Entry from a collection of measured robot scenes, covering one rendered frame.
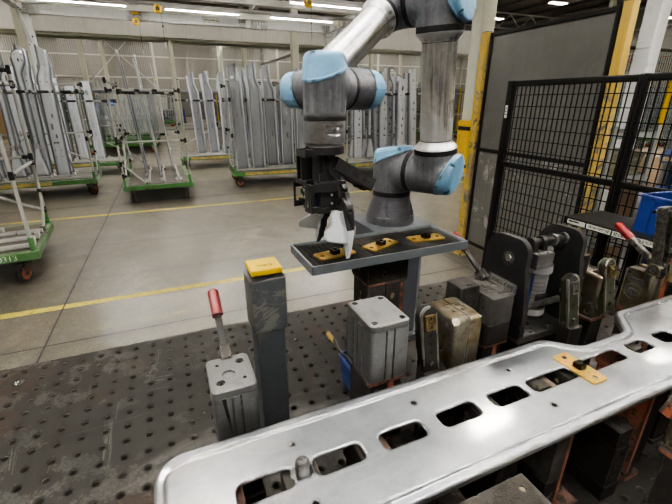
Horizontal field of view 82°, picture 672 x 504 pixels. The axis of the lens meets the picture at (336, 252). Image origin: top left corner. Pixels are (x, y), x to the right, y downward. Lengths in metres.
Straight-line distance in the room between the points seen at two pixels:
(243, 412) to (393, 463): 0.23
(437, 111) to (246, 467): 0.89
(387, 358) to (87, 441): 0.77
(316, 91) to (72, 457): 0.95
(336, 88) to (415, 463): 0.58
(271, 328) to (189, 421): 0.42
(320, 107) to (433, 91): 0.45
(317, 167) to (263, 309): 0.29
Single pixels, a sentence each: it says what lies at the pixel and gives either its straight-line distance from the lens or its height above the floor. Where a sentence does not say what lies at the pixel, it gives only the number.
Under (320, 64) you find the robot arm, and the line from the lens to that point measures 0.70.
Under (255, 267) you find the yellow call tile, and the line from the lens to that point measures 0.75.
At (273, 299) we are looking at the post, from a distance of 0.76.
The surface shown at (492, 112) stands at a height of 1.37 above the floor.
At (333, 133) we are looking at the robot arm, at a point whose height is 1.40.
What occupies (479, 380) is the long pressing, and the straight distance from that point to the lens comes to 0.76.
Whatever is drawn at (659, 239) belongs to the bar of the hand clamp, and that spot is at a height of 1.14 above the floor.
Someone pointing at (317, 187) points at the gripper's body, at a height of 1.31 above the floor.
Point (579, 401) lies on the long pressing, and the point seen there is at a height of 1.00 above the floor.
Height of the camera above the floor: 1.45
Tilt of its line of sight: 21 degrees down
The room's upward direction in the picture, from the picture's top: straight up
